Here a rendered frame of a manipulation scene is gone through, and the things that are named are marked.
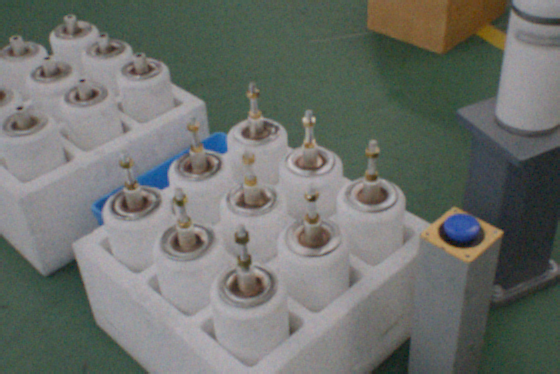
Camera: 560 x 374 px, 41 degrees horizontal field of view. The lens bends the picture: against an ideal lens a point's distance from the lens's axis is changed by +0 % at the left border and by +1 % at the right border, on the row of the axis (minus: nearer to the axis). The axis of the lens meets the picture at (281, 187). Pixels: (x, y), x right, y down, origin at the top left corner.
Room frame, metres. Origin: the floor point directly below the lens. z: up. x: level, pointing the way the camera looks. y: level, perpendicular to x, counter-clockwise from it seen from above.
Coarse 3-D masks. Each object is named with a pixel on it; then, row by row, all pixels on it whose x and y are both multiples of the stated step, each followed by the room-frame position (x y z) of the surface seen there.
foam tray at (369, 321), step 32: (288, 224) 0.83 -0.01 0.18; (416, 224) 0.81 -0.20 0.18; (96, 256) 0.79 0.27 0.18; (352, 256) 0.75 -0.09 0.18; (416, 256) 0.75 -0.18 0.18; (96, 288) 0.79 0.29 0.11; (128, 288) 0.72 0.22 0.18; (352, 288) 0.69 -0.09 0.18; (384, 288) 0.70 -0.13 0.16; (96, 320) 0.82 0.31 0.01; (128, 320) 0.73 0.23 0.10; (160, 320) 0.66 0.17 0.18; (192, 320) 0.65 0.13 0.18; (288, 320) 0.66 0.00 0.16; (320, 320) 0.64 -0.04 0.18; (352, 320) 0.66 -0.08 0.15; (384, 320) 0.70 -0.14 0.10; (128, 352) 0.75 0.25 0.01; (160, 352) 0.67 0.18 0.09; (192, 352) 0.61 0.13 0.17; (224, 352) 0.60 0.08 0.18; (288, 352) 0.59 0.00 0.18; (320, 352) 0.61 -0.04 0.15; (352, 352) 0.66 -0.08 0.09; (384, 352) 0.71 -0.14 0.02
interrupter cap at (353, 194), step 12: (360, 180) 0.83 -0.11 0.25; (384, 180) 0.83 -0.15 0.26; (348, 192) 0.81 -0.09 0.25; (360, 192) 0.81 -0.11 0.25; (384, 192) 0.80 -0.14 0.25; (396, 192) 0.80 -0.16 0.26; (348, 204) 0.78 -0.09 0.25; (360, 204) 0.78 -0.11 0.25; (372, 204) 0.78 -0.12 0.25; (384, 204) 0.77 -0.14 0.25
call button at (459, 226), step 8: (456, 216) 0.65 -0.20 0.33; (464, 216) 0.65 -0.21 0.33; (448, 224) 0.64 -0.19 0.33; (456, 224) 0.64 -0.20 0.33; (464, 224) 0.64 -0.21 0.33; (472, 224) 0.64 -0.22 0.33; (448, 232) 0.63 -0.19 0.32; (456, 232) 0.63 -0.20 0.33; (464, 232) 0.63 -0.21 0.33; (472, 232) 0.63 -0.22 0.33; (456, 240) 0.63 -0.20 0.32; (464, 240) 0.63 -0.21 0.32
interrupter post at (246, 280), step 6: (252, 264) 0.65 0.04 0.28; (240, 270) 0.64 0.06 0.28; (252, 270) 0.64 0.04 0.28; (240, 276) 0.63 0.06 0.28; (246, 276) 0.63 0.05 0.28; (252, 276) 0.63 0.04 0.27; (240, 282) 0.63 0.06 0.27; (246, 282) 0.63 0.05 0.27; (252, 282) 0.63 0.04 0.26; (240, 288) 0.63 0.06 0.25; (246, 288) 0.63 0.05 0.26; (252, 288) 0.63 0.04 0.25
